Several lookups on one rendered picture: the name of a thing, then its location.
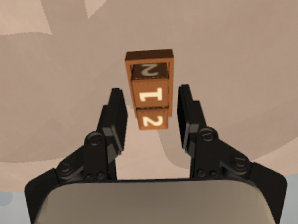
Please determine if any brown wooden tray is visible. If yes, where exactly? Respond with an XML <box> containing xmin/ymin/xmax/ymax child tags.
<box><xmin>125</xmin><ymin>49</ymin><xmax>174</xmax><ymax>118</ymax></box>

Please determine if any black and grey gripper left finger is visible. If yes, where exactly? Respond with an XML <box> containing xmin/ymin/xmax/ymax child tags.
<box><xmin>24</xmin><ymin>88</ymin><xmax>128</xmax><ymax>224</ymax></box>

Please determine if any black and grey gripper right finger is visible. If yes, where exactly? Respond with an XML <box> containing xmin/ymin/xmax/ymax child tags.
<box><xmin>177</xmin><ymin>84</ymin><xmax>287</xmax><ymax>224</ymax></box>

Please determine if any orange number cube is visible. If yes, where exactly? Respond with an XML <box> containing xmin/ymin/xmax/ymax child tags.
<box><xmin>136</xmin><ymin>106</ymin><xmax>169</xmax><ymax>130</ymax></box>
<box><xmin>131</xmin><ymin>62</ymin><xmax>169</xmax><ymax>108</ymax></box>

